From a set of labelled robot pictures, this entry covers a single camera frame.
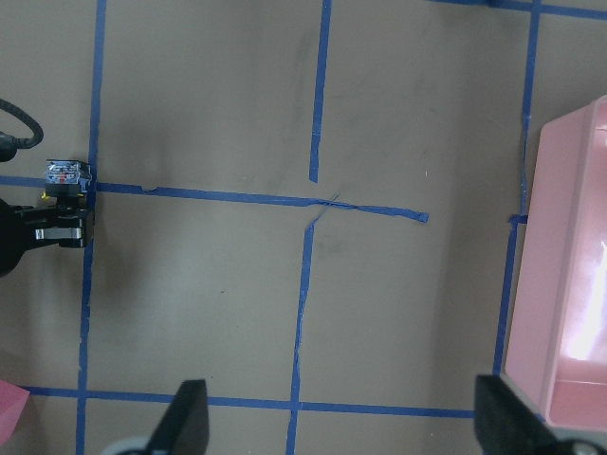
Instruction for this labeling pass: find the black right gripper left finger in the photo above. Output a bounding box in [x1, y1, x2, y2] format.
[144, 379, 210, 455]

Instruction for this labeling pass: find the pink plastic bin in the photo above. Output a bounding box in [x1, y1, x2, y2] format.
[505, 98, 606, 432]

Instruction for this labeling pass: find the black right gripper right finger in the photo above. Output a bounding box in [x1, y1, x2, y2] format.
[474, 375, 569, 455]

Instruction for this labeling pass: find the black cable loop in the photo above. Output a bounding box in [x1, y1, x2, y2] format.
[0, 98, 45, 162]

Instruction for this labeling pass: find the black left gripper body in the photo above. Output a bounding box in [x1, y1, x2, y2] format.
[1, 200, 94, 277]

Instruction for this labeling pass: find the yellow push button switch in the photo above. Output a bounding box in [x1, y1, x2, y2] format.
[42, 159, 92, 201]

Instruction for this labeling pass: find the pink foam cube centre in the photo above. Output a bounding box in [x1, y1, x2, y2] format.
[0, 380, 29, 444]

